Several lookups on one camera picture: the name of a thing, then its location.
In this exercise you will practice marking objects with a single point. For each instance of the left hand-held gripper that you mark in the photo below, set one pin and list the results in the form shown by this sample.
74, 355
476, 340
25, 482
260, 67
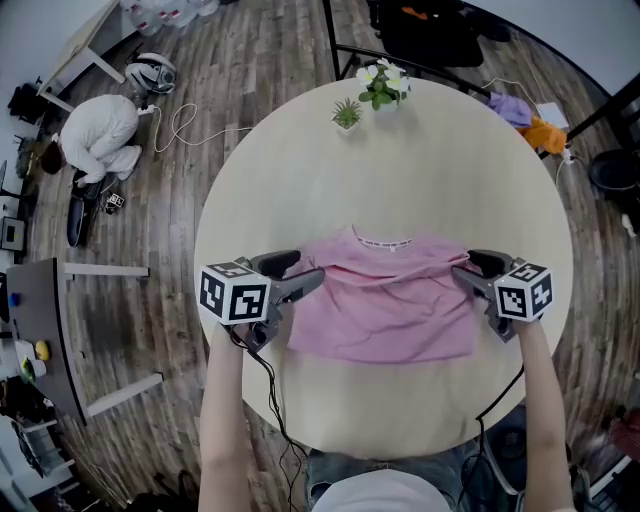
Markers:
235, 295

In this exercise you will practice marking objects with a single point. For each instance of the small black screen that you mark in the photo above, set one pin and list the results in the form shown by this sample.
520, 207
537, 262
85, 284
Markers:
12, 233

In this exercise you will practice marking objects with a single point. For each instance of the pack of water bottles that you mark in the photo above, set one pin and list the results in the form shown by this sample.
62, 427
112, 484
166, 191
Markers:
170, 12

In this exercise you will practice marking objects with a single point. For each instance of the white and black helmet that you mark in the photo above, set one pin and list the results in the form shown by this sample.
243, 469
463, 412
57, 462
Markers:
150, 72

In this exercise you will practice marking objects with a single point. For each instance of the blue object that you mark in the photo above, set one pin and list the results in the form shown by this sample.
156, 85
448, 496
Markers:
14, 299

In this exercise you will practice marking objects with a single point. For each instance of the person's white shirt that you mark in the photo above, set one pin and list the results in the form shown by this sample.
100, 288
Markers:
382, 492

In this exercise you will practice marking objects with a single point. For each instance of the small green potted plant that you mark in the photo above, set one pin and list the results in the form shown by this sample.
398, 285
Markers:
346, 115

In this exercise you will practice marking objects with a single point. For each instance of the black round stool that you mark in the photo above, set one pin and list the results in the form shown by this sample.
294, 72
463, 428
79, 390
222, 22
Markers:
615, 172

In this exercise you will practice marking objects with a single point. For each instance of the person's blue jeans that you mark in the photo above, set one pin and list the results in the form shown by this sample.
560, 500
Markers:
350, 467

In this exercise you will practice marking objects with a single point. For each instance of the orange cloth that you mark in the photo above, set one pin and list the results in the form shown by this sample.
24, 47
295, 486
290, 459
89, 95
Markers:
544, 135

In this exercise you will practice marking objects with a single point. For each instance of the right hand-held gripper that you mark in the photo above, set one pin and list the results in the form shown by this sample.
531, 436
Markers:
522, 292

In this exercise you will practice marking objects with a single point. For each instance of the white flower potted plant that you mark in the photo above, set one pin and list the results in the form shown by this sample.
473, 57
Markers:
382, 87

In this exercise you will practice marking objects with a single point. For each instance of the red object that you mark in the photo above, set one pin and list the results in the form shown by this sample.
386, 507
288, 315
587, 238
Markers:
625, 435

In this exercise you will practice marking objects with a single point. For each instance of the black bag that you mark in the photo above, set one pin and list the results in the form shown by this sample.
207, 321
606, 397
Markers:
77, 220

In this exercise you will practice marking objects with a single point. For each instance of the person's left forearm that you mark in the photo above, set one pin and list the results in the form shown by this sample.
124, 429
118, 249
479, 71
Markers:
222, 425

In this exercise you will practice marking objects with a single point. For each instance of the grey desk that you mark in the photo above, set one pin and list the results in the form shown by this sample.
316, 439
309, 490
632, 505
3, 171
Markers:
42, 310

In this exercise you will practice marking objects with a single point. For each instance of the white table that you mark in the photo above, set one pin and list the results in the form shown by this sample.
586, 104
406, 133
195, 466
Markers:
80, 50

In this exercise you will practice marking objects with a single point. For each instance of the spare hand-held gripper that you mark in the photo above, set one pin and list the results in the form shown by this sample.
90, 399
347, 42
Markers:
114, 202

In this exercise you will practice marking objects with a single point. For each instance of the black chair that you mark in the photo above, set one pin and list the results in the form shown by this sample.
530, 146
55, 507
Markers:
430, 35

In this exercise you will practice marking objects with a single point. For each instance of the purple cloth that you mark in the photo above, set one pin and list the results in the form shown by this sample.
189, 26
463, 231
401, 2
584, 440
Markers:
510, 109

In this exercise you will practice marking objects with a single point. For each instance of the person's right forearm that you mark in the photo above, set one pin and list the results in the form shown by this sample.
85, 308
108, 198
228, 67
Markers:
542, 410

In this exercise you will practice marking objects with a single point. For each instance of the white flat box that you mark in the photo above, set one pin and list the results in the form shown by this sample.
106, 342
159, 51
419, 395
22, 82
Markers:
553, 115

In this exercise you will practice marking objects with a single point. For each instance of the pink long-sleeved top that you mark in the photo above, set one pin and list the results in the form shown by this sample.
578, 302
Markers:
385, 310

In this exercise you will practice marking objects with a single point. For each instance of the yellow object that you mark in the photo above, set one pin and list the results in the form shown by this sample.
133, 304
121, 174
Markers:
42, 350

